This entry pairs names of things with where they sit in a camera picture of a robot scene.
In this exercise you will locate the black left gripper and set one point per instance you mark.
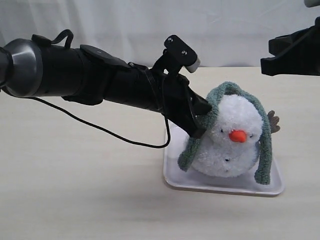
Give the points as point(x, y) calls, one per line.
point(183, 105)

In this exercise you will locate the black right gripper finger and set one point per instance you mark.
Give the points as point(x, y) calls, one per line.
point(302, 65)
point(301, 44)

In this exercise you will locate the white plush snowman toy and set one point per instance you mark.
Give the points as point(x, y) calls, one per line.
point(227, 147)

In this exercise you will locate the green fuzzy scarf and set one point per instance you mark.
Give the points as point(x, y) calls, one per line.
point(215, 112)

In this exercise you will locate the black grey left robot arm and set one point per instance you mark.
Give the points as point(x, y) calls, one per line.
point(43, 67)

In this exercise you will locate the white backdrop curtain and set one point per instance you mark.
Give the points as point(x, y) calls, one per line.
point(223, 33)

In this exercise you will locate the white square tray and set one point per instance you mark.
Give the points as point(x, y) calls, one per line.
point(195, 181)

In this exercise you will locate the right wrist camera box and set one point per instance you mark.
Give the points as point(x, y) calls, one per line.
point(311, 3)

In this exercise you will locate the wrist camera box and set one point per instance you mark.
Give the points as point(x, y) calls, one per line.
point(311, 3)
point(176, 55)

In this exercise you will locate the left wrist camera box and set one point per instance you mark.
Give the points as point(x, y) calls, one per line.
point(176, 55)

